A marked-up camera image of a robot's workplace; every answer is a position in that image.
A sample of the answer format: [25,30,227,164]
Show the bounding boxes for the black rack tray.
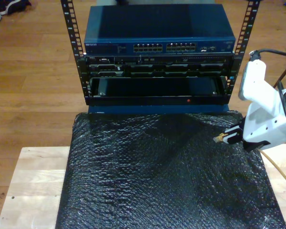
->
[85,76,229,106]

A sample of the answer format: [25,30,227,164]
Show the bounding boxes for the black bubble mat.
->
[55,111,286,229]

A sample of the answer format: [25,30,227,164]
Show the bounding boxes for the black rack frame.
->
[60,0,262,107]

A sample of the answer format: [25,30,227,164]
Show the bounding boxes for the blue network switch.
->
[83,4,236,55]

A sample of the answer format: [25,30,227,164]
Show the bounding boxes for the black rack server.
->
[85,55,234,78]

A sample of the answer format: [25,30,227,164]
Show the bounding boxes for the blue rack platform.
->
[87,104,230,115]

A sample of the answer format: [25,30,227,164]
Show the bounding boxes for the black sneaker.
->
[0,0,31,15]

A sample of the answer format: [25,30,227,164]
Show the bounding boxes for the yellow network cable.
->
[213,133,286,189]

